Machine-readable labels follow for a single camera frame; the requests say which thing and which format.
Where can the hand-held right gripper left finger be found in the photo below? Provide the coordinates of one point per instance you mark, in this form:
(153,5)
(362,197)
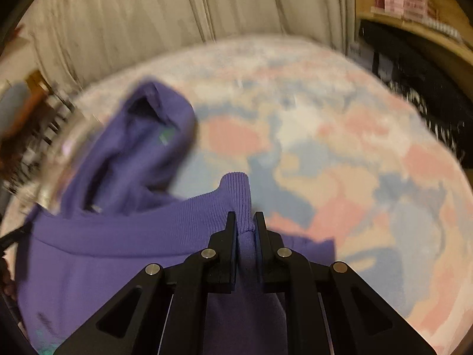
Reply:
(225,259)

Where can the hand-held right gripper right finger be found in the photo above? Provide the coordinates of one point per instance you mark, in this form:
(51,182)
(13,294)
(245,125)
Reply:
(271,262)

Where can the purple zip hoodie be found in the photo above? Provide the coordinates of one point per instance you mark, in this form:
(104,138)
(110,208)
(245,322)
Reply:
(111,251)

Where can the pastel cat printed blanket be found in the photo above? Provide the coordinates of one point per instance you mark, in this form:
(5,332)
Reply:
(332,155)

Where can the white folded garment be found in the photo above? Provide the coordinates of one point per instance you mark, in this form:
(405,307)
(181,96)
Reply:
(66,162)

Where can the white cardboard box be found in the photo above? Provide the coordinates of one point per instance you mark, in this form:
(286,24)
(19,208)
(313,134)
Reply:
(354,50)

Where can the brown folded garment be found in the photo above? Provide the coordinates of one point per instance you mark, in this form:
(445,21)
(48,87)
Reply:
(22,144)

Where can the beige leaf patterned curtain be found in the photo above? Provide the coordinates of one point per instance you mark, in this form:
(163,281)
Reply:
(184,3)

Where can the grey-blue folded quilt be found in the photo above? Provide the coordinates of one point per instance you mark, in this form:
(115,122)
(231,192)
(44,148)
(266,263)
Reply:
(13,107)

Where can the pink drawer organiser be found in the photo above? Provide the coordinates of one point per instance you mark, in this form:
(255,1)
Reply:
(402,3)

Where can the row of small white items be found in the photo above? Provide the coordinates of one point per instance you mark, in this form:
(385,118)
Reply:
(445,29)

